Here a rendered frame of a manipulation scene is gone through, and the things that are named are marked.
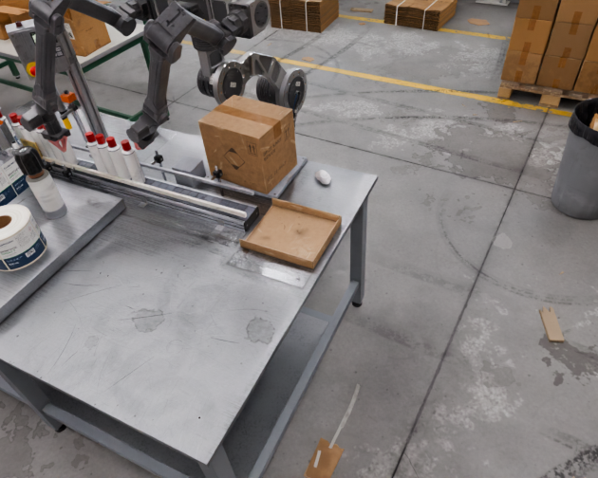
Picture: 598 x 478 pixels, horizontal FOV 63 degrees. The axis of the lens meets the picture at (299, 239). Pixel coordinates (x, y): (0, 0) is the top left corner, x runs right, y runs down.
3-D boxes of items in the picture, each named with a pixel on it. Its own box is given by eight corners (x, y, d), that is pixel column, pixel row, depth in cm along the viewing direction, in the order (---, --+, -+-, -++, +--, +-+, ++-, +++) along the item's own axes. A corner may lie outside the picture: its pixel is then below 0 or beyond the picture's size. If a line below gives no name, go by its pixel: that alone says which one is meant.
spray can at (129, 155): (131, 184, 206) (115, 143, 192) (139, 177, 209) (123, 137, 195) (140, 187, 204) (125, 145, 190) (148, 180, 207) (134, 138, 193)
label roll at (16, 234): (-2, 280, 170) (-24, 250, 160) (-16, 249, 182) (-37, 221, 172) (54, 252, 178) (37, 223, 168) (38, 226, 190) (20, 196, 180)
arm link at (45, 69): (66, 13, 158) (41, -7, 159) (52, 18, 154) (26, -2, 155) (61, 111, 190) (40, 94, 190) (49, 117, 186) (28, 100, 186)
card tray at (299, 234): (240, 247, 181) (238, 239, 178) (272, 205, 197) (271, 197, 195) (313, 269, 170) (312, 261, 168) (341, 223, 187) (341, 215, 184)
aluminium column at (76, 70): (103, 160, 230) (42, 13, 183) (109, 156, 232) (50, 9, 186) (110, 162, 228) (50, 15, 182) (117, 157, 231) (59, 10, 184)
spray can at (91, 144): (97, 175, 212) (79, 135, 198) (105, 169, 215) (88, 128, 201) (106, 178, 210) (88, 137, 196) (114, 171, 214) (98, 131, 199)
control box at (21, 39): (27, 72, 198) (4, 25, 185) (69, 61, 203) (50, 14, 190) (29, 82, 191) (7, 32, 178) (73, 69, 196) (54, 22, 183)
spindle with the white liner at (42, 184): (41, 215, 195) (4, 154, 174) (57, 202, 200) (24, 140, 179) (56, 221, 191) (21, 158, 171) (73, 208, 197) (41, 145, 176)
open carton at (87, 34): (36, 57, 340) (10, 0, 314) (86, 29, 372) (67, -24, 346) (77, 64, 327) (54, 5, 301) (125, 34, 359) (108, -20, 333)
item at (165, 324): (-213, 250, 201) (-216, 247, 199) (34, 101, 283) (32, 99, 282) (208, 468, 126) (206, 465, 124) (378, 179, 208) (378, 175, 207)
